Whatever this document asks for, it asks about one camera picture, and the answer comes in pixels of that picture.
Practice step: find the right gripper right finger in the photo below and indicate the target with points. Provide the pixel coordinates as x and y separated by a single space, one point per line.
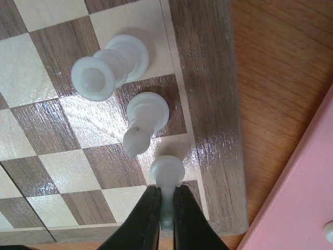
191 229

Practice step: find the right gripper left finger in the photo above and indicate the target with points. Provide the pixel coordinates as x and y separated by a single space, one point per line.
142 227

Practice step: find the white knight chess piece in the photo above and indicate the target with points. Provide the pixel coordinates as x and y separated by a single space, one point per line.
167 171

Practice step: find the white bishop chess piece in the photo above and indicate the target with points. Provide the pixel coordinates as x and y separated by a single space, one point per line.
147 113

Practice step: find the white queen chess piece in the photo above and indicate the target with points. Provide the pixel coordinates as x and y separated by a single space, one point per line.
124 59

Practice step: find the wooden folding chess board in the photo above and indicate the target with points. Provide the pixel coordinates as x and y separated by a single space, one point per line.
65 175

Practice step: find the pink rubber tray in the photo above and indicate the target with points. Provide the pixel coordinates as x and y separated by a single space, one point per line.
300 203

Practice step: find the white pawn front tray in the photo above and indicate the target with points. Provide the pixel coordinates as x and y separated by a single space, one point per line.
328 231

